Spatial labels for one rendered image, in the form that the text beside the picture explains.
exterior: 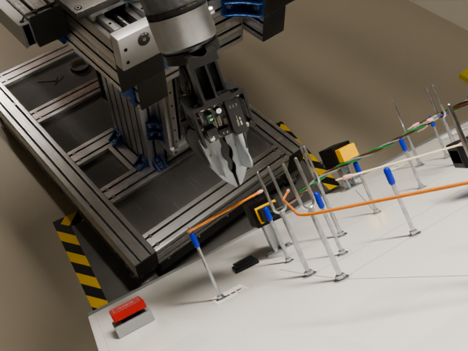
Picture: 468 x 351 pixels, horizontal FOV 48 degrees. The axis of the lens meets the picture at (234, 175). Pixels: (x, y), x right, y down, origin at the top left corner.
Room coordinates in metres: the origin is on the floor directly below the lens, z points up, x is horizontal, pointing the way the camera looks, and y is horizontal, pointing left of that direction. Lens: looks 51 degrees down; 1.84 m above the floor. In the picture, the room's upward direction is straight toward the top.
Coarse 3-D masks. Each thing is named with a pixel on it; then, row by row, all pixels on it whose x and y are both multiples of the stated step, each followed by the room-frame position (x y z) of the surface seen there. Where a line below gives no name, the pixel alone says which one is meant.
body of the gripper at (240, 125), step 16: (208, 48) 0.50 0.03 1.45; (176, 64) 0.50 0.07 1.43; (192, 64) 0.48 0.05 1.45; (208, 64) 0.50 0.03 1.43; (192, 80) 0.48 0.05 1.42; (208, 80) 0.48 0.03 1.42; (224, 80) 0.53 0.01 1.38; (192, 96) 0.50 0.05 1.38; (208, 96) 0.48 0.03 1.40; (224, 96) 0.47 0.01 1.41; (240, 96) 0.49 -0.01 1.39; (192, 112) 0.45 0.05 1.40; (208, 112) 0.47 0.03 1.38; (224, 112) 0.47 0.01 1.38; (240, 112) 0.47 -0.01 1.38; (208, 128) 0.46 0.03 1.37; (224, 128) 0.46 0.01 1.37; (240, 128) 0.46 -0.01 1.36
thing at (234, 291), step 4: (240, 284) 0.35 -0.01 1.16; (232, 288) 0.34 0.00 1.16; (236, 288) 0.34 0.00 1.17; (240, 288) 0.33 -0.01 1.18; (244, 288) 0.33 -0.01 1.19; (248, 288) 0.32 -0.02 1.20; (224, 292) 0.34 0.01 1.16; (228, 292) 0.33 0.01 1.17; (232, 292) 0.33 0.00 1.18; (236, 292) 0.32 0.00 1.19; (240, 292) 0.32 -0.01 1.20; (216, 296) 0.33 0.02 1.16; (228, 296) 0.32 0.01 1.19; (232, 296) 0.32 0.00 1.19; (212, 300) 0.32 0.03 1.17; (224, 300) 0.31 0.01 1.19
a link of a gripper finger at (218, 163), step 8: (200, 144) 0.48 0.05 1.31; (208, 144) 0.47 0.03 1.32; (216, 144) 0.48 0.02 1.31; (208, 152) 0.48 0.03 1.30; (216, 152) 0.46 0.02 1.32; (208, 160) 0.47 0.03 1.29; (216, 160) 0.46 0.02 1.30; (224, 160) 0.48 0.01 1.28; (216, 168) 0.47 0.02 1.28; (224, 168) 0.44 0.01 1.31; (224, 176) 0.44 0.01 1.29; (232, 176) 0.47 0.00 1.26; (232, 184) 0.46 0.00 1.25
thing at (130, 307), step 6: (132, 300) 0.35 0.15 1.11; (138, 300) 0.34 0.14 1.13; (120, 306) 0.34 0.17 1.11; (126, 306) 0.33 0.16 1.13; (132, 306) 0.33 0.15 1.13; (138, 306) 0.33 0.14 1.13; (144, 306) 0.33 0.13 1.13; (114, 312) 0.32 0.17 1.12; (120, 312) 0.32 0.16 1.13; (126, 312) 0.32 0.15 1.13; (132, 312) 0.32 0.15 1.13; (138, 312) 0.33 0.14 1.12; (114, 318) 0.31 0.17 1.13; (120, 318) 0.31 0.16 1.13; (126, 318) 0.32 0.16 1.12
